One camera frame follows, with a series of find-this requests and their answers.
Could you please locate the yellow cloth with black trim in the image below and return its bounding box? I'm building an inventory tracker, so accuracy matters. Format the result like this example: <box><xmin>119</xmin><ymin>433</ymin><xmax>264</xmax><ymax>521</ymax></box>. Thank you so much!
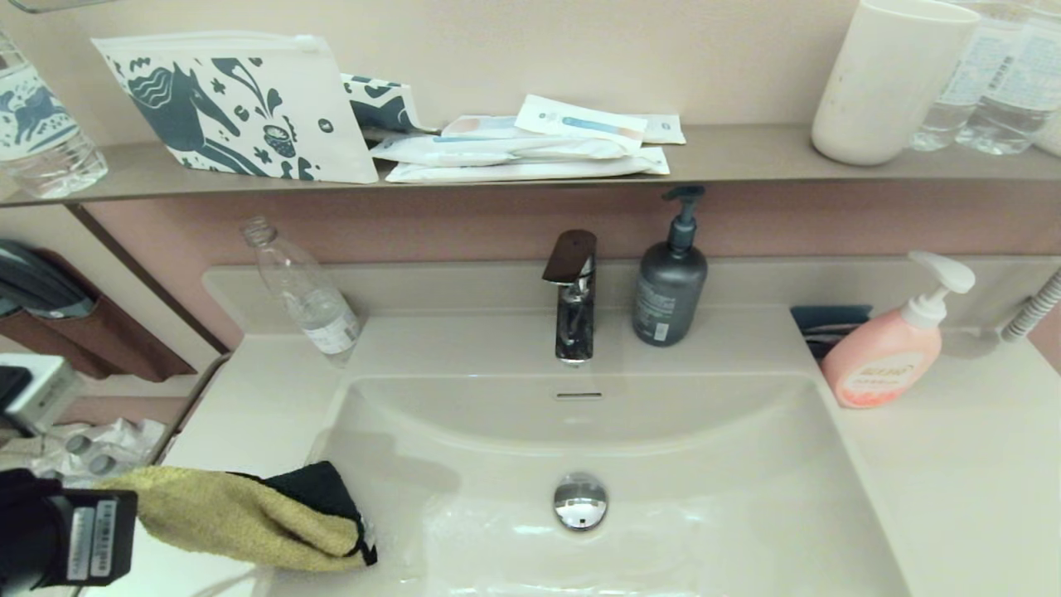
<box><xmin>95</xmin><ymin>461</ymin><xmax>379</xmax><ymax>573</ymax></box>

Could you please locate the chrome faucet with dark lever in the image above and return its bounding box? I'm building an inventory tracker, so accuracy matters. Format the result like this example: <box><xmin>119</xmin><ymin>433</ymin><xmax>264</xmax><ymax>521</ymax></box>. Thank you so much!
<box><xmin>542</xmin><ymin>230</ymin><xmax>599</xmax><ymax>366</ymax></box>

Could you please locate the white sink basin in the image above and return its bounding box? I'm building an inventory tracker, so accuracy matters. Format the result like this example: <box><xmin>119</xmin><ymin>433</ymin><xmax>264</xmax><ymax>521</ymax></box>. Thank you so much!
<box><xmin>269</xmin><ymin>373</ymin><xmax>913</xmax><ymax>597</ymax></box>

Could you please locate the brown hanging holder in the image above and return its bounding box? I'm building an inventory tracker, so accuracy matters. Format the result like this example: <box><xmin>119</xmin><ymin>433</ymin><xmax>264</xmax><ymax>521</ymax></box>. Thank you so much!
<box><xmin>0</xmin><ymin>249</ymin><xmax>198</xmax><ymax>384</ymax></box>

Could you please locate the plastic wrapped water bottle pack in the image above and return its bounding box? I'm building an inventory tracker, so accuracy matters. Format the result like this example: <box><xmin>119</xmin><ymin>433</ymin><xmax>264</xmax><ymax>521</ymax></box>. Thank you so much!
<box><xmin>33</xmin><ymin>417</ymin><xmax>169</xmax><ymax>488</ymax></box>

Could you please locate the dark grey hair dryer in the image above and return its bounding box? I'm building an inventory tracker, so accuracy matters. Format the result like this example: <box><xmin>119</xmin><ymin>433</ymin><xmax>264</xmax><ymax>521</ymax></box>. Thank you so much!
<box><xmin>0</xmin><ymin>240</ymin><xmax>99</xmax><ymax>321</ymax></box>

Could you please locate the water bottle with horse label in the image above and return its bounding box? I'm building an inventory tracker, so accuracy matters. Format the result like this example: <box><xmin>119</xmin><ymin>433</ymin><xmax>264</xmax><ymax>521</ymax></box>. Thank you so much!
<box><xmin>0</xmin><ymin>29</ymin><xmax>109</xmax><ymax>201</ymax></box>

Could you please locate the empty clear plastic bottle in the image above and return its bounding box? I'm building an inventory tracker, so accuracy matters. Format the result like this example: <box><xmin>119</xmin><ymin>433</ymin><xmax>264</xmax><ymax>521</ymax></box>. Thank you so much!
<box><xmin>241</xmin><ymin>217</ymin><xmax>363</xmax><ymax>367</ymax></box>

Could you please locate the white pouch with horse print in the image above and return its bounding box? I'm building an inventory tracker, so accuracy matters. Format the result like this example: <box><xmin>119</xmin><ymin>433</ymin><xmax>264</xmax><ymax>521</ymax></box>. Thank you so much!
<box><xmin>91</xmin><ymin>33</ymin><xmax>379</xmax><ymax>185</ymax></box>

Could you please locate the small white blue printed pouch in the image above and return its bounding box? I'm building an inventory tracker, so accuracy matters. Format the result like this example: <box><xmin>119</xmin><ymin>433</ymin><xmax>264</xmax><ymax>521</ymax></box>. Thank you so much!
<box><xmin>340</xmin><ymin>74</ymin><xmax>440</xmax><ymax>136</ymax></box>

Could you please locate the long white sealed packet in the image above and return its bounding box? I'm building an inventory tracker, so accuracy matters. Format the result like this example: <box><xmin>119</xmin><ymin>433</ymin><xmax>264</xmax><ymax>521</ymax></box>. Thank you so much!
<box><xmin>385</xmin><ymin>148</ymin><xmax>671</xmax><ymax>184</ymax></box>
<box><xmin>370</xmin><ymin>134</ymin><xmax>631</xmax><ymax>167</ymax></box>

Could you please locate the white packet with orange print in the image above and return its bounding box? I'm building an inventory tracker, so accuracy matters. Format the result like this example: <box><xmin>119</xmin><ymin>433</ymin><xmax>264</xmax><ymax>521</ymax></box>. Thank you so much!
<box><xmin>442</xmin><ymin>115</ymin><xmax>531</xmax><ymax>139</ymax></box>

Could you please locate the chrome drain stopper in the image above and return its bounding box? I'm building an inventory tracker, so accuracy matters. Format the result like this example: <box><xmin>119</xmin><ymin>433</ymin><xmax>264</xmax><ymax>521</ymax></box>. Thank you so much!
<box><xmin>554</xmin><ymin>473</ymin><xmax>608</xmax><ymax>532</ymax></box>

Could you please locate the white packet with blue toothbrush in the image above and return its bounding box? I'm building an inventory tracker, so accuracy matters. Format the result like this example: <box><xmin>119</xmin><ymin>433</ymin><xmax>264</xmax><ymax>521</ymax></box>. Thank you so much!
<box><xmin>515</xmin><ymin>95</ymin><xmax>649</xmax><ymax>155</ymax></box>

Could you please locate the dark grey pump bottle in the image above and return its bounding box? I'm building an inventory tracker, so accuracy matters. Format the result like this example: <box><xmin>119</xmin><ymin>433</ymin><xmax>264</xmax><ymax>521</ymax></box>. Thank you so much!
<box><xmin>632</xmin><ymin>186</ymin><xmax>709</xmax><ymax>347</ymax></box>

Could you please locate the small white square packet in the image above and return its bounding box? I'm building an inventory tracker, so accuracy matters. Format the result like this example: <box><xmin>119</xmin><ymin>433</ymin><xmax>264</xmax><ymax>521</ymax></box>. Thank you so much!
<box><xmin>637</xmin><ymin>114</ymin><xmax>687</xmax><ymax>147</ymax></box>

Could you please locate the dark blue box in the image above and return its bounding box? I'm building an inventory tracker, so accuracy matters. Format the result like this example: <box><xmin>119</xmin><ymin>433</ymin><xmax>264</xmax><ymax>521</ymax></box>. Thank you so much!
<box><xmin>790</xmin><ymin>305</ymin><xmax>874</xmax><ymax>362</ymax></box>

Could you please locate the pink soap pump bottle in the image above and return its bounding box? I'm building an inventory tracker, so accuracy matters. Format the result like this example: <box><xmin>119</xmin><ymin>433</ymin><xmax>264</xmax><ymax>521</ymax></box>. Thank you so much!
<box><xmin>821</xmin><ymin>251</ymin><xmax>976</xmax><ymax>410</ymax></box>

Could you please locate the tall white cup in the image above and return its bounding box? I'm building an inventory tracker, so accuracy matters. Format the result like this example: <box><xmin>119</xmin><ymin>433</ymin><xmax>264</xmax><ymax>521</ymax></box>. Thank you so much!
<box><xmin>811</xmin><ymin>0</ymin><xmax>981</xmax><ymax>167</ymax></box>

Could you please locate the clear water bottle white label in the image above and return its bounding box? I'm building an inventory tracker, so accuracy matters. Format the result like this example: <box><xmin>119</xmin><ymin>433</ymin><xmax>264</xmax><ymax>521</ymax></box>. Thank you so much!
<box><xmin>956</xmin><ymin>0</ymin><xmax>1061</xmax><ymax>157</ymax></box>
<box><xmin>908</xmin><ymin>0</ymin><xmax>1010</xmax><ymax>153</ymax></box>

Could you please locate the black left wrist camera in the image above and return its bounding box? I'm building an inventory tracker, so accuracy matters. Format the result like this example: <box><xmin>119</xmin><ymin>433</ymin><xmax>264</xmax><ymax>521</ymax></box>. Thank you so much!
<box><xmin>60</xmin><ymin>488</ymin><xmax>138</xmax><ymax>586</ymax></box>

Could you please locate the brown wall shelf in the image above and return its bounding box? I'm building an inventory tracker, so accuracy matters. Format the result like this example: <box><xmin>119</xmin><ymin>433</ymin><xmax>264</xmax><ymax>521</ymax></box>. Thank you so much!
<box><xmin>0</xmin><ymin>124</ymin><xmax>1061</xmax><ymax>210</ymax></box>

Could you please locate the white corrugated hose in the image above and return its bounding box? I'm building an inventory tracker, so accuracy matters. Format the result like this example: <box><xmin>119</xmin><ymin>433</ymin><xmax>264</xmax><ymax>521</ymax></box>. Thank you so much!
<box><xmin>1000</xmin><ymin>267</ymin><xmax>1061</xmax><ymax>345</ymax></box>

